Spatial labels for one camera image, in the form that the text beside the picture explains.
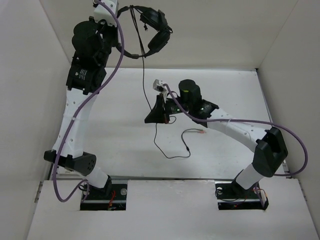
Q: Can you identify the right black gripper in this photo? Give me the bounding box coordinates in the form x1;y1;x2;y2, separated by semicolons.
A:
144;93;192;125

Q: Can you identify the thin black headphone cable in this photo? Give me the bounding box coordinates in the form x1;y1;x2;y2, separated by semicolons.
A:
128;5;207;159

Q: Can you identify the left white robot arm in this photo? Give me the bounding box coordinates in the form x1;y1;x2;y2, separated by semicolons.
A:
44;17;118;199

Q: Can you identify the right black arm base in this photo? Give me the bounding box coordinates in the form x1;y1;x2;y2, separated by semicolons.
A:
214;181;269;211

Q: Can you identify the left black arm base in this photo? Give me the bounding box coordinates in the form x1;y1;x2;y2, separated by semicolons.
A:
79;182;128;211

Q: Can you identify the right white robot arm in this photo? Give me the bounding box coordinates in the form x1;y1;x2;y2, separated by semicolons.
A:
144;79;288;197

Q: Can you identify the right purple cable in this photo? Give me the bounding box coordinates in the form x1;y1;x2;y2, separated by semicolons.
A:
163;83;309;177

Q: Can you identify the purple cable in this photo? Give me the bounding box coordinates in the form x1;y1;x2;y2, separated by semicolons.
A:
163;83;309;177
51;0;125;202

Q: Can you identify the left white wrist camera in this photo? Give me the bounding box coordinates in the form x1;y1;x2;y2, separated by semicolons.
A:
93;0;119;27

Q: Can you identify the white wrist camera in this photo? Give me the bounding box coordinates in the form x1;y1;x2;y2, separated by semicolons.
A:
93;0;119;27
152;79;169;99

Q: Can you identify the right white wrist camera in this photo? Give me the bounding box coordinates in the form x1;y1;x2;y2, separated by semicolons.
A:
152;79;169;99

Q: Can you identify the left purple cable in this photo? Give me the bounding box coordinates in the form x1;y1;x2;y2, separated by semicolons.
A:
51;0;125;202

